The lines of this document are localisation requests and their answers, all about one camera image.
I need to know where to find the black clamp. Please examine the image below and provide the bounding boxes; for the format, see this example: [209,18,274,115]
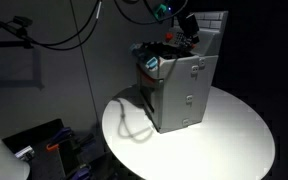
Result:
[73,133,97,148]

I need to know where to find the black stove burner grate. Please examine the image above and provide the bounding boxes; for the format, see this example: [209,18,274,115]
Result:
[139,41,192,60]

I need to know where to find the grey toy stove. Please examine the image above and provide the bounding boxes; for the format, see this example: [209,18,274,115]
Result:
[129,10,229,135]

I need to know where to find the black looping cable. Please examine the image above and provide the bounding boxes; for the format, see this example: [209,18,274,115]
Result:
[113,0,189,26]

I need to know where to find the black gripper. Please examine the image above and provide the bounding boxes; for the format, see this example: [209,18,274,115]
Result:
[177,10,201,45]

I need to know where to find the orange oven door handle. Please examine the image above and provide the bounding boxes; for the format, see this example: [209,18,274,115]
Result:
[139,66,156,86]

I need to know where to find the orange clamp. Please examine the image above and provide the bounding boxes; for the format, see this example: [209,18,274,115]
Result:
[45,142,60,153]

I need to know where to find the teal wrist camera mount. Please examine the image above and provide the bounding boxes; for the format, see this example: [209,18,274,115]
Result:
[154,2,169,18]

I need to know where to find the thick black cable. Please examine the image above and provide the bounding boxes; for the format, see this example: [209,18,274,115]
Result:
[0,0,104,52]

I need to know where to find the purple clamp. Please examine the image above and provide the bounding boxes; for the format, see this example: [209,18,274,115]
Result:
[50,127,74,144]
[68,164,92,180]

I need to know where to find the black camera on stand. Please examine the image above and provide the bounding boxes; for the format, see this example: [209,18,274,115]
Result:
[0,15,35,51]

